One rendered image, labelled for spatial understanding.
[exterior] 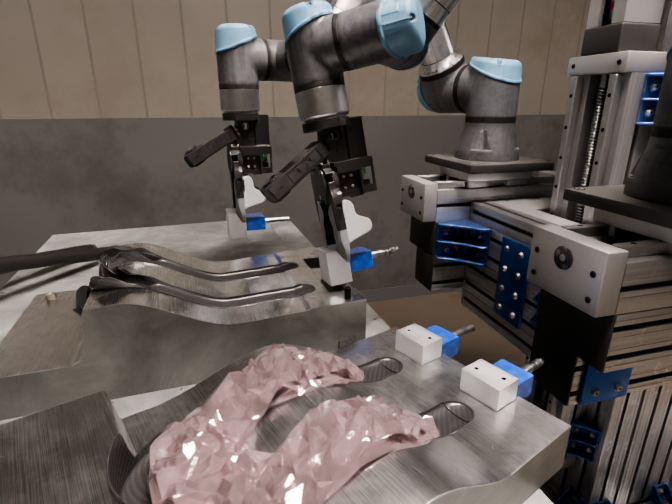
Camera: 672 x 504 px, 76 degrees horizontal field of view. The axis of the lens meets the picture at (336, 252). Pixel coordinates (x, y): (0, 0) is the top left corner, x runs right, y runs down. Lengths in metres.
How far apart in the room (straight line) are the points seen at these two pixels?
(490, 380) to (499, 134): 0.70
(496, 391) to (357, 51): 0.45
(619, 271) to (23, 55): 2.31
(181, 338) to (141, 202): 1.79
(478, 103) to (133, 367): 0.89
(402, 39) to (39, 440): 0.57
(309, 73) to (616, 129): 0.58
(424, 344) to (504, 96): 0.69
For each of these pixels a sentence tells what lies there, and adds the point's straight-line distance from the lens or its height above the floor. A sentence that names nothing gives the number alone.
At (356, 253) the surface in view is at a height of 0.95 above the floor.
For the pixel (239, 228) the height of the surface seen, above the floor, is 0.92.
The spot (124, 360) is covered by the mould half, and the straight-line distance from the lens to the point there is 0.64.
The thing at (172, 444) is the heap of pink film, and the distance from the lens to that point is 0.42.
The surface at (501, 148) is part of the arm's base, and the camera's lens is 1.10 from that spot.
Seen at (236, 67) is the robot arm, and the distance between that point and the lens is 0.87.
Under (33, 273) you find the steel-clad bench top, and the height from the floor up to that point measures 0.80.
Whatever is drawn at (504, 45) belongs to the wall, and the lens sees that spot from 2.84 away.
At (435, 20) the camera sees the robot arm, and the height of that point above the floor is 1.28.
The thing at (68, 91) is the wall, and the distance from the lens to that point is 2.39.
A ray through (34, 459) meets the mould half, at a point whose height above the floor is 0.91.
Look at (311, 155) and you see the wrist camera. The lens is 0.65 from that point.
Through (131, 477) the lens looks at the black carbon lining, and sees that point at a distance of 0.45.
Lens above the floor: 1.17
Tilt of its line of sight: 19 degrees down
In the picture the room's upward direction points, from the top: straight up
